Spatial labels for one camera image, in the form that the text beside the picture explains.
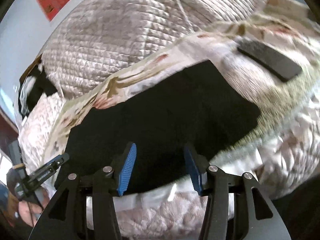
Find white fleece floral blanket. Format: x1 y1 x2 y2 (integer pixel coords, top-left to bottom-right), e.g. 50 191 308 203
44 0 320 170

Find dark cloth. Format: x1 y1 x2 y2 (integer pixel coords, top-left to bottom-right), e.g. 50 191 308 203
24 66 58 114

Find white cord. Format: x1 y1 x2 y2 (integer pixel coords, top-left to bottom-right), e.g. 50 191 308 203
171 0 196 32

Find quilted pink pillow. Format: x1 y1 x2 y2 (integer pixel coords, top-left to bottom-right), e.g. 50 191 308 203
40 0 270 99

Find white cloth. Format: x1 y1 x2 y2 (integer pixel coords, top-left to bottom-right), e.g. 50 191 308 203
17 75 38 122

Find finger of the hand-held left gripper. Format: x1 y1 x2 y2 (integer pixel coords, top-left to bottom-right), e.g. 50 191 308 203
34 153 70 178

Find black pants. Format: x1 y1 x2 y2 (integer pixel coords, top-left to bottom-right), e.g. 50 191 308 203
54 60 261 197

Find black flat rectangular object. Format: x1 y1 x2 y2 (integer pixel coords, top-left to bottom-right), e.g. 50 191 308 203
236 37 302 83

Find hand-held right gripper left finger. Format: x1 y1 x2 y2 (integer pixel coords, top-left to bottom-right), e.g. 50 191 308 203
29 142 137 240

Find person's left hand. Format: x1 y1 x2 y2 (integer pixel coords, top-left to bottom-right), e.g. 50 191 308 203
18 187 52 227

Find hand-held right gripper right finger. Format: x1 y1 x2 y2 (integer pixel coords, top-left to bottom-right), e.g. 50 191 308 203
183 144 292 240

